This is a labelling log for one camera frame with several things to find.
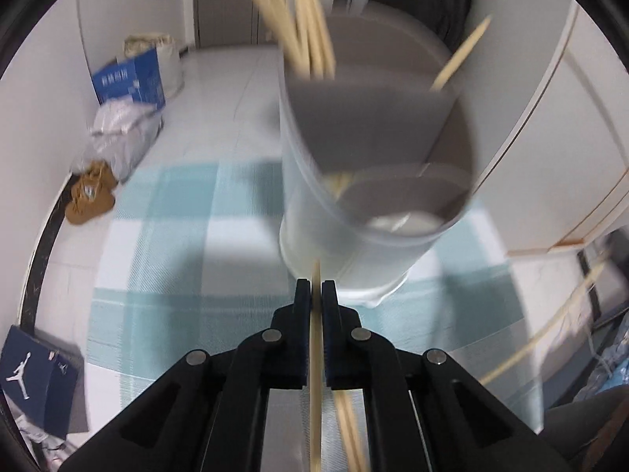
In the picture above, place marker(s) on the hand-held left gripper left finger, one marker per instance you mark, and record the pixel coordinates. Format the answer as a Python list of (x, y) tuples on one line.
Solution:
[(304, 339)]

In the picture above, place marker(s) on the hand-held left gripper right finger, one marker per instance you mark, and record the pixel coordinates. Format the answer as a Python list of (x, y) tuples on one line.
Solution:
[(328, 339)]

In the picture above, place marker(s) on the wooden chopstick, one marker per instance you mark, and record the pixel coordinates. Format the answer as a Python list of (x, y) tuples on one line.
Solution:
[(462, 53), (314, 418), (268, 10), (308, 19), (321, 19), (540, 337), (357, 445), (346, 432), (286, 10)]

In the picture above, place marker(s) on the grey cylindrical utensil holder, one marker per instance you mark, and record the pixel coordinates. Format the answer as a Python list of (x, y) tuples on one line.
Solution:
[(319, 226)]

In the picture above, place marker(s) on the teal white checked tablecloth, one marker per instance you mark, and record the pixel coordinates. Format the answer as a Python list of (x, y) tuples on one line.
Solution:
[(172, 265)]

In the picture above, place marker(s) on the brown shoe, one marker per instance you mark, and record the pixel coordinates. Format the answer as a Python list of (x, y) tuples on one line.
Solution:
[(88, 206), (98, 177)]

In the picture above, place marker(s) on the dark blue shoebox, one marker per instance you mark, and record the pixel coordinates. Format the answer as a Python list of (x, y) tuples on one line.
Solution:
[(44, 388)]

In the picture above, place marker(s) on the grey plastic bag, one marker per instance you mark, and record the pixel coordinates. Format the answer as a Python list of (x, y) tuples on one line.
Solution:
[(123, 132)]

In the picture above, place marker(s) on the light blue plastic bag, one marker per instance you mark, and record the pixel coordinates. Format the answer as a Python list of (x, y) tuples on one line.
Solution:
[(607, 368)]

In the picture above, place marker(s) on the blue cardboard box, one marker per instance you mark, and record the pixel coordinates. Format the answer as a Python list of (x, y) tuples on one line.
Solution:
[(130, 81)]

